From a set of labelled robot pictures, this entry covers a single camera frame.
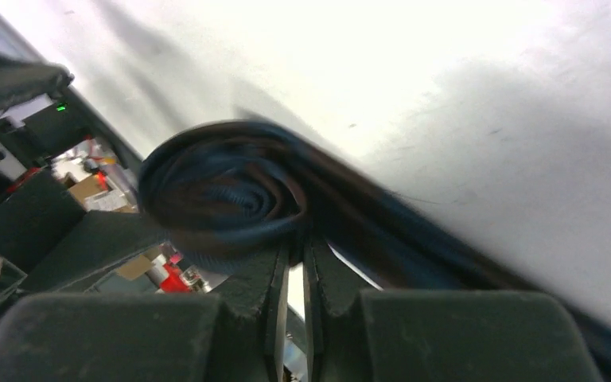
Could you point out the blue brown striped tie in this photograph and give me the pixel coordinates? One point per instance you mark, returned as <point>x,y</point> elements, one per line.
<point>227,191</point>

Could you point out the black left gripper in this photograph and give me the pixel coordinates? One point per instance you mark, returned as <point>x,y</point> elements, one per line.
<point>68,213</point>

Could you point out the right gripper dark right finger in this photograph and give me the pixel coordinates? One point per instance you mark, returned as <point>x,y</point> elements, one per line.
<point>359,333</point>

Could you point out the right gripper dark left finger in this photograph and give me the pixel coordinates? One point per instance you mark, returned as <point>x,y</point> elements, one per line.
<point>233,333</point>

